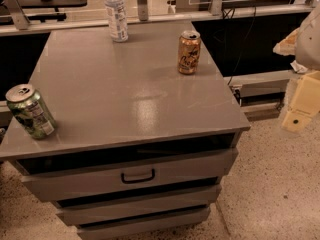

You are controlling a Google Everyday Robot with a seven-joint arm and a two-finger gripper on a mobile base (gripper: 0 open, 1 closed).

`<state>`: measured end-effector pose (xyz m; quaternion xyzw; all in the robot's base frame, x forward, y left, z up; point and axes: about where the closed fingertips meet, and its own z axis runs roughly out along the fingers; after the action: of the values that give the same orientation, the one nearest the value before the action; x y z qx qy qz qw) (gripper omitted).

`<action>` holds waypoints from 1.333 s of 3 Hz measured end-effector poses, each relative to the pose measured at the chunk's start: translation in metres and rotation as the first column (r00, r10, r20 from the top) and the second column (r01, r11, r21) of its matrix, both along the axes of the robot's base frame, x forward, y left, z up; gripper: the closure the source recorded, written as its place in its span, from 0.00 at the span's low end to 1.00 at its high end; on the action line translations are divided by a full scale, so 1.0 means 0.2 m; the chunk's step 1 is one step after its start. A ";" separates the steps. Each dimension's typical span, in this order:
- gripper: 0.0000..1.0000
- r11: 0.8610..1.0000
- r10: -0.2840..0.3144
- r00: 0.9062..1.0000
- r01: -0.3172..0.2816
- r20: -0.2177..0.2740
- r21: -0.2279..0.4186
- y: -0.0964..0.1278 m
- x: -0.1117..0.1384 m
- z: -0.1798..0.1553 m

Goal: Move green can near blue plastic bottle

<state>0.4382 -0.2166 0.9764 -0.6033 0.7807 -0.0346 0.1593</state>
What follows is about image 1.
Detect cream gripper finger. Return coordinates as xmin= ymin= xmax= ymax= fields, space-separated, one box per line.
xmin=281 ymin=71 xmax=320 ymax=133

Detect green soda can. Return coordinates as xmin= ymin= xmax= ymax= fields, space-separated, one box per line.
xmin=5 ymin=84 xmax=57 ymax=139

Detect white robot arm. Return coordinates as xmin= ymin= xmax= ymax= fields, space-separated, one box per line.
xmin=273 ymin=4 xmax=320 ymax=133

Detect orange soda can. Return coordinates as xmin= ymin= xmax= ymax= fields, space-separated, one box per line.
xmin=178 ymin=30 xmax=201 ymax=75

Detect clear plastic water bottle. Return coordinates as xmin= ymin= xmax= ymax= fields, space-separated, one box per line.
xmin=105 ymin=0 xmax=128 ymax=42

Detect white crumpled paper packet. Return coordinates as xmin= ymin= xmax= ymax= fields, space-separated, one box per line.
xmin=291 ymin=60 xmax=308 ymax=74

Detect top grey drawer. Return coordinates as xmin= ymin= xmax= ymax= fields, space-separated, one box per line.
xmin=22 ymin=148 xmax=238 ymax=202

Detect grey drawer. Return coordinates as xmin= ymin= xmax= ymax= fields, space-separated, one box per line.
xmin=77 ymin=205 xmax=210 ymax=240
xmin=22 ymin=148 xmax=238 ymax=202
xmin=57 ymin=184 xmax=221 ymax=225

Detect middle grey drawer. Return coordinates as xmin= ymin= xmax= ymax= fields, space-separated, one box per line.
xmin=57 ymin=184 xmax=221 ymax=225

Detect bottom grey drawer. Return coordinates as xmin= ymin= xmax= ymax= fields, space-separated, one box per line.
xmin=77 ymin=205 xmax=210 ymax=240

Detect grey drawer cabinet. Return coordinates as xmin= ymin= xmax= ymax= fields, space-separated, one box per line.
xmin=1 ymin=22 xmax=249 ymax=231

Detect black background table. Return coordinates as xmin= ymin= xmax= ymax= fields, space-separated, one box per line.
xmin=17 ymin=0 xmax=88 ymax=22

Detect black hanging cable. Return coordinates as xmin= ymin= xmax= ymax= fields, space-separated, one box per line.
xmin=226 ymin=6 xmax=258 ymax=87

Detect black drawer handle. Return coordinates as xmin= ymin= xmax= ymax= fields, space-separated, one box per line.
xmin=121 ymin=169 xmax=155 ymax=184

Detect grey metal railing frame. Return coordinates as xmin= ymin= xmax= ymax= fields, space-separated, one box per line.
xmin=0 ymin=0 xmax=319 ymax=36

